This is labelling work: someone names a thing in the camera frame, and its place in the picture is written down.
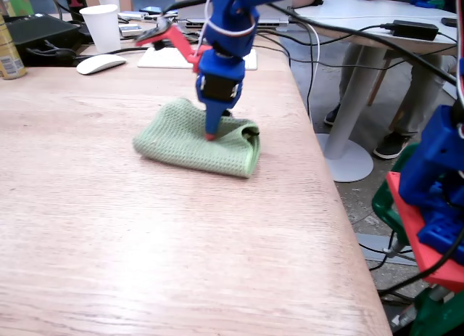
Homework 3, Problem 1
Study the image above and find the blue gripper body, black motor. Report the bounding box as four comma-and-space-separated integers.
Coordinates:
195, 49, 246, 104

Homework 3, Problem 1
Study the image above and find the blue gripper finger with pink tip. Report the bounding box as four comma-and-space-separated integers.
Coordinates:
204, 97, 239, 140

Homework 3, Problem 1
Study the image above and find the green waffle cloth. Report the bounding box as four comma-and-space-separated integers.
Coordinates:
132, 97, 261, 180

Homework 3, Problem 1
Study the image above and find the white keyboard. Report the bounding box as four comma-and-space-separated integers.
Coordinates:
136, 47, 259, 71

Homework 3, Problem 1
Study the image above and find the blue smartphone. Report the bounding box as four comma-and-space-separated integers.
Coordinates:
139, 5, 179, 16

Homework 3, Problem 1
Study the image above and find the small silver box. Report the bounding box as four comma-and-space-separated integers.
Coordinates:
118, 22, 145, 38

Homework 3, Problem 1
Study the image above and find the white flat hub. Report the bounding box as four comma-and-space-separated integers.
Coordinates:
117, 11, 149, 22

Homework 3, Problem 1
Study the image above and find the black shoe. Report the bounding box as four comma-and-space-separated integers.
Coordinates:
373, 131, 414, 160
323, 102, 342, 127

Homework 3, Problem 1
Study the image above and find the white computer mouse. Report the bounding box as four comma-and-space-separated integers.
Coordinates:
75, 54, 128, 75

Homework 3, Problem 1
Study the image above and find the wooden chair leg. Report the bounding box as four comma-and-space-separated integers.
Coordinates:
367, 58, 393, 107

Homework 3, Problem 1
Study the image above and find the black bottle, red letter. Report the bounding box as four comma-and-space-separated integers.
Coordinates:
62, 0, 90, 22

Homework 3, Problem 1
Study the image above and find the black box device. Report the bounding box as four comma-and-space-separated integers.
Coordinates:
6, 15, 83, 67

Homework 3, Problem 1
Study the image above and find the green clamp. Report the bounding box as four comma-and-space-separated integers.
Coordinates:
371, 142, 418, 242
409, 284, 464, 336

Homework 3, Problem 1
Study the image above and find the black power adapter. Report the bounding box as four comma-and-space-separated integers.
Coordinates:
392, 19, 440, 42

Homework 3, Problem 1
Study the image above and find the grey floor plate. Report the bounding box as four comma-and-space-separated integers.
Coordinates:
357, 233, 418, 267

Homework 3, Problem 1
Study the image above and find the yellow drink can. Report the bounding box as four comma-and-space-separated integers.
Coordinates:
0, 15, 28, 81

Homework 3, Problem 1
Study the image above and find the green yellow carton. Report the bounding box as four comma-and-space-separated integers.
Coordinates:
0, 0, 36, 18

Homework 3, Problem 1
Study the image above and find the white servo wire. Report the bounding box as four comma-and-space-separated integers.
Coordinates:
197, 0, 259, 58

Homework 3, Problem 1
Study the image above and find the red wrist camera mount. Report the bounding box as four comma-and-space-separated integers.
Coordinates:
134, 18, 213, 74

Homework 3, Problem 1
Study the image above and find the white cable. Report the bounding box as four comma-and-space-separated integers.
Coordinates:
307, 22, 322, 125

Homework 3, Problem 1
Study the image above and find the black desk cable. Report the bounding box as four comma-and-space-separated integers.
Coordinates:
74, 46, 149, 60

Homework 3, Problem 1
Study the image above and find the white round pedestal table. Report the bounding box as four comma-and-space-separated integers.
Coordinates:
292, 0, 464, 184

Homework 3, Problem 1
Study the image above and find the thin black adapter cable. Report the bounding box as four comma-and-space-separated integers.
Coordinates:
253, 22, 396, 46

